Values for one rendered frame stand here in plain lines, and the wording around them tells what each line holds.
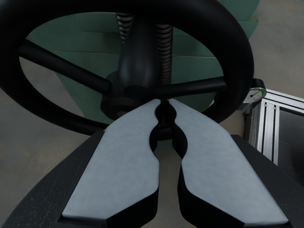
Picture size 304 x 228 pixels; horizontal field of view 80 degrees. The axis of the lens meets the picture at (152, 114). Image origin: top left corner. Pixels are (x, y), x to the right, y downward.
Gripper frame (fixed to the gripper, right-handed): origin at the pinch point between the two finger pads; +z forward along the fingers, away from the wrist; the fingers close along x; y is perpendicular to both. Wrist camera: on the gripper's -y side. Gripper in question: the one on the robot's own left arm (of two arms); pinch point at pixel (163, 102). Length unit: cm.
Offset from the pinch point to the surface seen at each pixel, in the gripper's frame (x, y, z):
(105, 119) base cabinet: -19, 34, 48
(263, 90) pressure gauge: 23.6, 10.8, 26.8
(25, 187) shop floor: -64, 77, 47
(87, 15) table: -8.9, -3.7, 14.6
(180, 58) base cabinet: 5.3, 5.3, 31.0
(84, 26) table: -9.8, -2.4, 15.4
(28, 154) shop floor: -68, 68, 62
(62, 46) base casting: -20.2, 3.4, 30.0
